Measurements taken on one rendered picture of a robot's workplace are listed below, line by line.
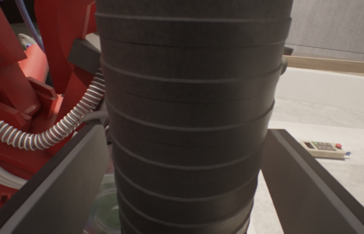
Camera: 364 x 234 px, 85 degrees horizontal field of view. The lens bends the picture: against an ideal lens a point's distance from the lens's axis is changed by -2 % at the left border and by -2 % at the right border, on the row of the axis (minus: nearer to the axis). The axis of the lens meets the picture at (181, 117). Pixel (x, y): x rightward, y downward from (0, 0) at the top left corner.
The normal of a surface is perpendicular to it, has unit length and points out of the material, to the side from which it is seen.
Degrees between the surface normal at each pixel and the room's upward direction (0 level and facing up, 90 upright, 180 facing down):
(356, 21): 90
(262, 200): 0
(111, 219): 82
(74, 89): 90
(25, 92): 73
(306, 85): 90
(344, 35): 90
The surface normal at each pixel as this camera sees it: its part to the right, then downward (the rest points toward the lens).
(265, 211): 0.10, -0.87
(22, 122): 0.97, -0.19
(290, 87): -0.15, 0.48
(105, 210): 0.11, 0.37
